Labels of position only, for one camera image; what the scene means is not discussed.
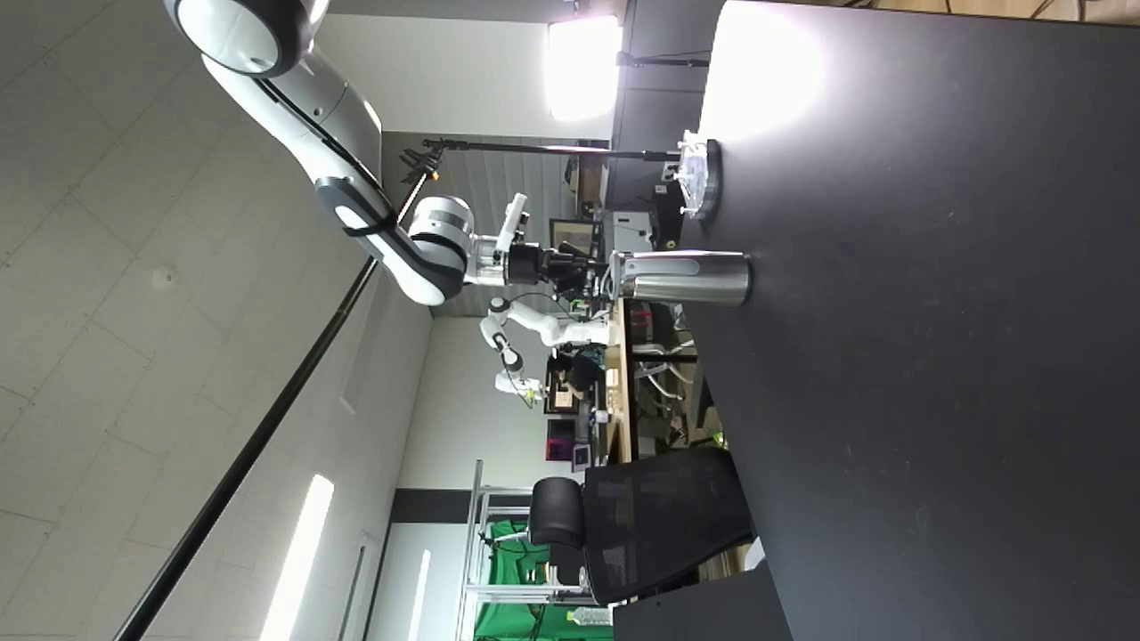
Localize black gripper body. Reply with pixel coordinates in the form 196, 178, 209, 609
507, 242, 584, 293

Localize stainless steel thermos jug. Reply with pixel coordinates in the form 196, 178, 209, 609
613, 251, 753, 306

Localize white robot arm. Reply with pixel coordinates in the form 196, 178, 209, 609
163, 0, 528, 306

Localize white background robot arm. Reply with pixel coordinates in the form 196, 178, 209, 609
482, 295, 609, 401

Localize wooden workbench with clutter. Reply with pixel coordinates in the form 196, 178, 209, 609
540, 295, 724, 468

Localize clear plastic lidded container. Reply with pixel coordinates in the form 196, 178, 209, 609
667, 137, 724, 222

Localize black mesh office chair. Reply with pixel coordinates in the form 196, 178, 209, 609
531, 450, 756, 602

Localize green bins on white rack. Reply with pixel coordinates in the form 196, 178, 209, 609
457, 463, 613, 641

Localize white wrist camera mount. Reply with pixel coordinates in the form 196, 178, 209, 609
495, 191, 531, 253

